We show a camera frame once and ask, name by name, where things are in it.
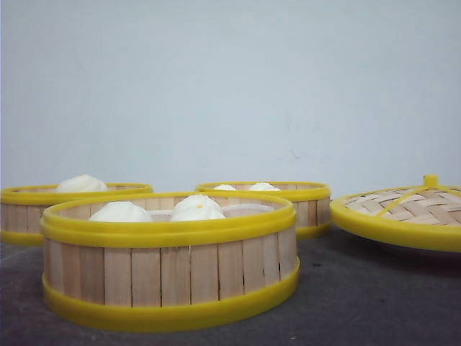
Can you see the white bun yellow dot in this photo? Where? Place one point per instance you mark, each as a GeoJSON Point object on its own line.
{"type": "Point", "coordinates": [197, 208]}

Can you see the white bun left basket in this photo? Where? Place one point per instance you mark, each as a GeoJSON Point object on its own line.
{"type": "Point", "coordinates": [81, 183]}

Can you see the small white bun left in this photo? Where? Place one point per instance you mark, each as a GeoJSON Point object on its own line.
{"type": "Point", "coordinates": [224, 187]}

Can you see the small white bun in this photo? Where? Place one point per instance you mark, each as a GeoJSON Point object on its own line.
{"type": "Point", "coordinates": [224, 187]}
{"type": "Point", "coordinates": [263, 186]}

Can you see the white bun front left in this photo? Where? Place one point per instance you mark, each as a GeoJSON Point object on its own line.
{"type": "Point", "coordinates": [121, 211]}

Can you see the small white bun right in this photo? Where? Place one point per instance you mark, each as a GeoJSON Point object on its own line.
{"type": "Point", "coordinates": [263, 186]}

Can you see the woven bamboo steamer lid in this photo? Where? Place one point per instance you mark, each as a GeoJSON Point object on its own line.
{"type": "Point", "coordinates": [425, 217]}

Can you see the white plate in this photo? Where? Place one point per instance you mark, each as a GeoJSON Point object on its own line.
{"type": "Point", "coordinates": [425, 254]}

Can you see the bamboo steamer basket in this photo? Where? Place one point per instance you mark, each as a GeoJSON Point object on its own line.
{"type": "Point", "coordinates": [167, 276]}
{"type": "Point", "coordinates": [311, 201]}
{"type": "Point", "coordinates": [22, 207]}

